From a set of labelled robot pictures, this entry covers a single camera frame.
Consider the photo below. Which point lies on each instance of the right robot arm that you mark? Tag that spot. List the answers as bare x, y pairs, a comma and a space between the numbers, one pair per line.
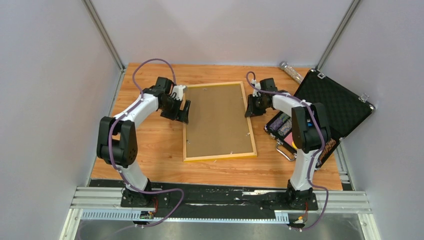
310, 133

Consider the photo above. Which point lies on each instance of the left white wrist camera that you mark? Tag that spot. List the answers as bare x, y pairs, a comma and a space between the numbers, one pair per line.
178, 92

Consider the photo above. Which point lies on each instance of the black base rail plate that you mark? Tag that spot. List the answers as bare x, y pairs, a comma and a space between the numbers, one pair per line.
107, 199

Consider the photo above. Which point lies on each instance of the black aluminium chip case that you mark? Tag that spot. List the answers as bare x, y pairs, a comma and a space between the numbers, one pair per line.
345, 111

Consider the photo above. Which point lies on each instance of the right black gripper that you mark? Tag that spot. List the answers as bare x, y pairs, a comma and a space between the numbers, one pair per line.
252, 110

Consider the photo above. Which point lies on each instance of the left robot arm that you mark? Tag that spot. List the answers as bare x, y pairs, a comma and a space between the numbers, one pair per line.
117, 136

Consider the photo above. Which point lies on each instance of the yellow wooden picture frame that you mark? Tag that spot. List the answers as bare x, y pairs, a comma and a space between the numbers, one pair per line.
218, 157

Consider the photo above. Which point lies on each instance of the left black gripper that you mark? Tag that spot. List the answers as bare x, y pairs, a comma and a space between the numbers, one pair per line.
175, 116

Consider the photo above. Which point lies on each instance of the brown cardboard backing board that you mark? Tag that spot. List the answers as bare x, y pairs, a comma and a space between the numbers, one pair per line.
217, 119

